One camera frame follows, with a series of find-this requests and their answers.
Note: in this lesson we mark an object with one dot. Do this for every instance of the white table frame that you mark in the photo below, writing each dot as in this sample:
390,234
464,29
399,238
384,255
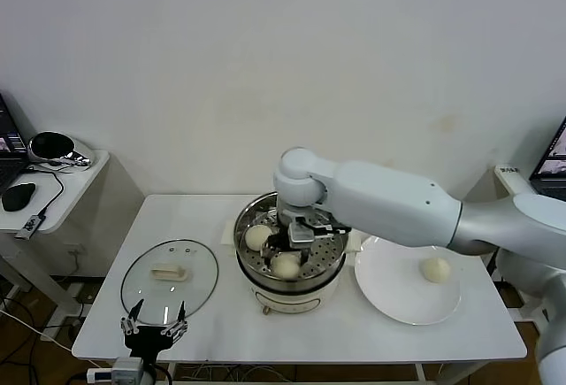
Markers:
420,374

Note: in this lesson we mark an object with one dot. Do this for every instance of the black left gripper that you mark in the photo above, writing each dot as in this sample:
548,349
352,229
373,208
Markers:
148,340

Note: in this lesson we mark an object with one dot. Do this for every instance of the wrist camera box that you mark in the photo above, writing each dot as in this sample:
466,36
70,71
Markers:
129,368
301,234

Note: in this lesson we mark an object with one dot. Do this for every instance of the black open laptop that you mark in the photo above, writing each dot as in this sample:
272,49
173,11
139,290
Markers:
552,168
9,146

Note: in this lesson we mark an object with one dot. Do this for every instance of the small usb hub adapter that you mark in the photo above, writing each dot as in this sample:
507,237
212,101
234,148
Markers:
30,225

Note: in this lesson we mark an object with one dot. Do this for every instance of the white floor power strip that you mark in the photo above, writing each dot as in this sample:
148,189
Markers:
55,333

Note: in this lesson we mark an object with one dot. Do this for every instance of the glass pot lid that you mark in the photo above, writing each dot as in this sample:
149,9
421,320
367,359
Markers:
194,283

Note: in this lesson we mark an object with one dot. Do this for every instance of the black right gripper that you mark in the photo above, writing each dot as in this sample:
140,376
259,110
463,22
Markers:
280,243

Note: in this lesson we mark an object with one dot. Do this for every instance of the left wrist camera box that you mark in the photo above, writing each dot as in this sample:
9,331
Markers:
129,368

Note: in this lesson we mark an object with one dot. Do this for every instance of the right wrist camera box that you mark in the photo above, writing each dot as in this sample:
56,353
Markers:
301,234

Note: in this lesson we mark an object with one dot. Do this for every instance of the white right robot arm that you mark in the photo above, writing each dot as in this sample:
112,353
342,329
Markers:
398,208

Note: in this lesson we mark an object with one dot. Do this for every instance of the white steamed baozi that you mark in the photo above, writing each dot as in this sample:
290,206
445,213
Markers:
285,267
255,238
435,268

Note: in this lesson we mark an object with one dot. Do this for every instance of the cream electric cooker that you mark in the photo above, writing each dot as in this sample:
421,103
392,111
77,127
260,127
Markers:
287,303

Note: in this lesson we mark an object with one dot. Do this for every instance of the white round plate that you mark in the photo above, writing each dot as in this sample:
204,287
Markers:
398,287

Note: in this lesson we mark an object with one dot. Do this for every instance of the white wall outlet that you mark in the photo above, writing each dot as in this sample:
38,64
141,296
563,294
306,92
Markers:
76,250

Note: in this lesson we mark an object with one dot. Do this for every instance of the black computer mouse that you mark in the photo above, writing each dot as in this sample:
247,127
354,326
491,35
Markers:
17,197

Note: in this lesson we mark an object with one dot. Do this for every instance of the steel steamer basket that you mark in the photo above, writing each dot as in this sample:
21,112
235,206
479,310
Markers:
327,261

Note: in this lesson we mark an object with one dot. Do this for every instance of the white side table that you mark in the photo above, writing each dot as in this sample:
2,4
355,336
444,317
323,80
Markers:
84,190
513,181

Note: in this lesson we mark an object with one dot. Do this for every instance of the shiny chrome headset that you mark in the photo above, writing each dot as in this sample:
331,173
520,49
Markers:
48,146

